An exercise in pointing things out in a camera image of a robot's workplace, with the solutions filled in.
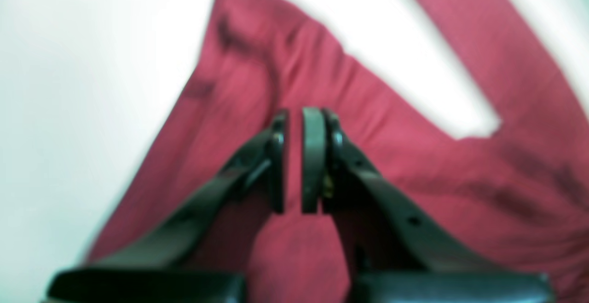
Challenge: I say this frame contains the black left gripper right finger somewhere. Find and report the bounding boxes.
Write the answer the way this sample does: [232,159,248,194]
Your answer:
[301,107,555,303]

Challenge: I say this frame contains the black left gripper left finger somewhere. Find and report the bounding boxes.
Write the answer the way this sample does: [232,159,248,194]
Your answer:
[46,110,288,303]

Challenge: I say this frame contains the dark red long-sleeve t-shirt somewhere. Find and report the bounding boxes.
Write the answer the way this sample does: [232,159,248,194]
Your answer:
[88,0,588,303]

